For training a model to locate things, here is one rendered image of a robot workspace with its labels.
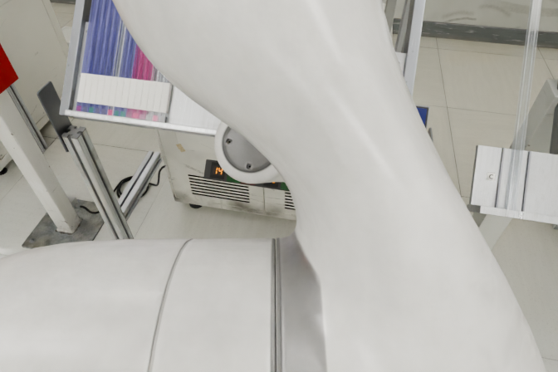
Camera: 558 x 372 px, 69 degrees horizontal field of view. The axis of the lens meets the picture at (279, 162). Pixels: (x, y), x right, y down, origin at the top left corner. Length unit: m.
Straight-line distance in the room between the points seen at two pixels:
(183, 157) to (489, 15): 2.09
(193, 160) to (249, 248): 1.22
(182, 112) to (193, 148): 0.49
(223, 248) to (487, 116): 2.13
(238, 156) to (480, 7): 2.50
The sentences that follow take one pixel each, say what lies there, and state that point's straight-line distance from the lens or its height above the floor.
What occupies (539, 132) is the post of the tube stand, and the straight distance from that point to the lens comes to 0.93.
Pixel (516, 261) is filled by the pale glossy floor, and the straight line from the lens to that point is 1.68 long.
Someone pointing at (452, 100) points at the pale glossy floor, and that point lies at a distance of 2.30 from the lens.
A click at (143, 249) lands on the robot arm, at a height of 1.11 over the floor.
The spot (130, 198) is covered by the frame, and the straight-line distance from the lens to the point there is 1.28.
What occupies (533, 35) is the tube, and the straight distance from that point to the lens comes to 0.81.
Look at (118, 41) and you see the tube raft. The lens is 0.92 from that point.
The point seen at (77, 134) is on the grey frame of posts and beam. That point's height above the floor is 0.64.
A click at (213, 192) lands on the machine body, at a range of 1.46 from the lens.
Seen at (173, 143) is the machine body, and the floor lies 0.37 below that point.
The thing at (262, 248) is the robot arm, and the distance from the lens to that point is 0.15.
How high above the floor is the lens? 1.24
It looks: 45 degrees down
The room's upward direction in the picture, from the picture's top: straight up
